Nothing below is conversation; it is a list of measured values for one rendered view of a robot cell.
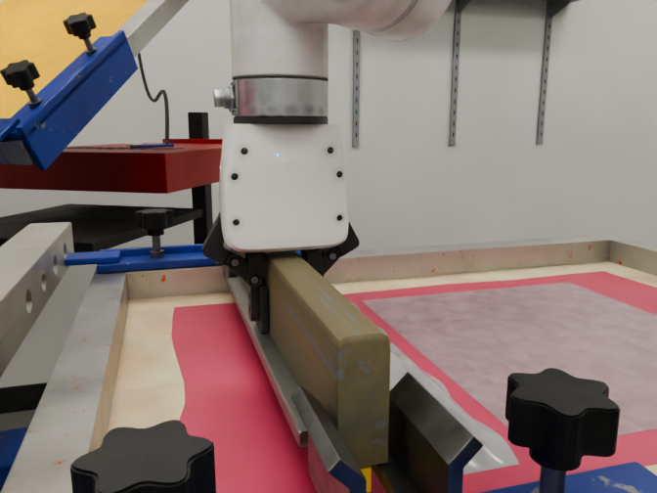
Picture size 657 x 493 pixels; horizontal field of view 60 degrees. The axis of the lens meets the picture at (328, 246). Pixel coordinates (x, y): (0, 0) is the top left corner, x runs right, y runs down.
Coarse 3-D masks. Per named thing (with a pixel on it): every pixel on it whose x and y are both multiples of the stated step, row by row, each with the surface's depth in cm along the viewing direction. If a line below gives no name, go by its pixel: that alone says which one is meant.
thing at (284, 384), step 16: (240, 288) 60; (240, 304) 55; (256, 336) 46; (272, 352) 43; (272, 368) 40; (272, 384) 40; (288, 384) 38; (288, 400) 36; (288, 416) 35; (304, 432) 32
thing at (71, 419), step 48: (528, 240) 88; (576, 240) 88; (624, 240) 88; (96, 288) 62; (144, 288) 70; (192, 288) 72; (96, 336) 48; (48, 384) 39; (96, 384) 39; (48, 432) 33; (96, 432) 34; (48, 480) 29
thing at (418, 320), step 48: (432, 288) 75; (480, 288) 75; (528, 288) 75; (576, 288) 75; (624, 288) 75; (192, 336) 57; (240, 336) 57; (432, 336) 57; (480, 336) 57; (528, 336) 57
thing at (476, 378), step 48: (576, 336) 57; (624, 336) 57; (192, 384) 47; (240, 384) 47; (480, 384) 47; (624, 384) 47; (192, 432) 40; (240, 432) 40; (288, 432) 40; (624, 432) 40; (240, 480) 34; (288, 480) 34; (480, 480) 34; (528, 480) 34
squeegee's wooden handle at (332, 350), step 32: (288, 256) 46; (288, 288) 39; (320, 288) 37; (288, 320) 39; (320, 320) 32; (352, 320) 31; (288, 352) 40; (320, 352) 32; (352, 352) 29; (384, 352) 29; (320, 384) 32; (352, 384) 29; (384, 384) 30; (352, 416) 29; (384, 416) 30; (352, 448) 30; (384, 448) 30
